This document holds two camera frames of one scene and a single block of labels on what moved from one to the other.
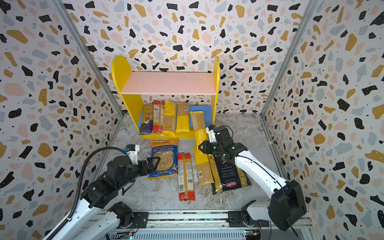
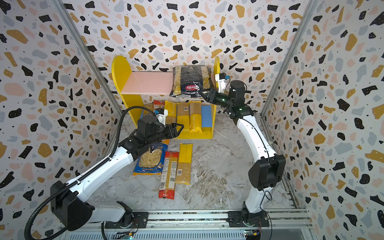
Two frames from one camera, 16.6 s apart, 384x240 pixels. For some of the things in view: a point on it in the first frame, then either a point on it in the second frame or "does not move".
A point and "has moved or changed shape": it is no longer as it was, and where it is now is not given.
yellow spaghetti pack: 183,118 does not move
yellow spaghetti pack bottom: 198,122 → 195,115
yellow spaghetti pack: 170,118 does not move
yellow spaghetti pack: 204,167 → 183,170
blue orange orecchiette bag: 167,150 has moved or changed shape
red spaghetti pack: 186,186 → 168,180
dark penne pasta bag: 226,173 → 190,81
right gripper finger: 207,147 → 209,94
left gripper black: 146,170 → 175,133
